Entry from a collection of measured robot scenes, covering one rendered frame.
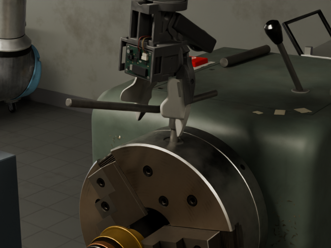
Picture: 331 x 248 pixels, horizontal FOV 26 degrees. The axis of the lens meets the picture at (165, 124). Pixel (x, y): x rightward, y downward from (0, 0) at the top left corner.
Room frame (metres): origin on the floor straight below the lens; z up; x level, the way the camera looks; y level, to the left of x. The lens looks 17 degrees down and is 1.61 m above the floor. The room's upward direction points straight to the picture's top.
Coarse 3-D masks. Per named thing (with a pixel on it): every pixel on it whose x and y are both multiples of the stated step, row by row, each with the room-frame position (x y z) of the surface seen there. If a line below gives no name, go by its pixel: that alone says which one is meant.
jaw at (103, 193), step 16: (112, 160) 1.14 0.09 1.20; (96, 176) 1.11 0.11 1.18; (112, 176) 1.11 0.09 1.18; (112, 192) 1.08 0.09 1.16; (128, 192) 1.10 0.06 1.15; (112, 208) 1.07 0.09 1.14; (128, 208) 1.08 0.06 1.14; (144, 208) 1.10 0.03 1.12; (96, 224) 1.06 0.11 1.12; (112, 224) 1.04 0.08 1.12; (128, 224) 1.05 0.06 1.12
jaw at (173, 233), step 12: (168, 228) 1.06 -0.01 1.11; (180, 228) 1.06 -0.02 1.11; (192, 228) 1.05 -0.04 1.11; (144, 240) 1.03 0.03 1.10; (156, 240) 1.02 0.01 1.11; (168, 240) 1.01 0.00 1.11; (180, 240) 1.01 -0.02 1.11; (192, 240) 1.01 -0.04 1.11; (204, 240) 1.00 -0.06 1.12; (216, 240) 1.01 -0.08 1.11; (228, 240) 1.02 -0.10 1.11
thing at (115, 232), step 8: (104, 232) 1.04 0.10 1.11; (112, 232) 1.02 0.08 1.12; (120, 232) 1.02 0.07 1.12; (128, 232) 1.02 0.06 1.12; (136, 232) 1.04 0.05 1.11; (96, 240) 1.01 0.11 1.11; (104, 240) 1.00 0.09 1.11; (112, 240) 1.00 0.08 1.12; (120, 240) 1.00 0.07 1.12; (128, 240) 1.00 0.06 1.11; (136, 240) 1.01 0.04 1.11
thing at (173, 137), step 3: (171, 120) 1.12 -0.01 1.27; (174, 120) 1.11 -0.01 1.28; (171, 123) 1.12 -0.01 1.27; (174, 123) 1.11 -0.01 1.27; (168, 126) 1.12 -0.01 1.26; (171, 126) 1.12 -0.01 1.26; (174, 126) 1.11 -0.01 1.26; (171, 129) 1.12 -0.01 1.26; (174, 129) 1.11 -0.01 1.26; (171, 132) 1.12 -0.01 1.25; (174, 132) 1.12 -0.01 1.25; (171, 135) 1.12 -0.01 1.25; (174, 135) 1.12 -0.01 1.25; (171, 138) 1.12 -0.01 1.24; (174, 138) 1.12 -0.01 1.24; (177, 138) 1.12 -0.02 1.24; (171, 141) 1.12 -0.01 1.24; (174, 141) 1.12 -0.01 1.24; (177, 141) 1.12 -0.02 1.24
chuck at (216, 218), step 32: (128, 160) 1.12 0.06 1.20; (160, 160) 1.09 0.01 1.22; (192, 160) 1.07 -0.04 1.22; (224, 160) 1.11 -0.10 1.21; (96, 192) 1.16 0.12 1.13; (160, 192) 1.09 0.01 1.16; (192, 192) 1.05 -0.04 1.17; (224, 192) 1.05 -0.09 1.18; (160, 224) 1.19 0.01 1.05; (192, 224) 1.05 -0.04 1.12; (224, 224) 1.02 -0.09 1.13; (256, 224) 1.08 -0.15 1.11
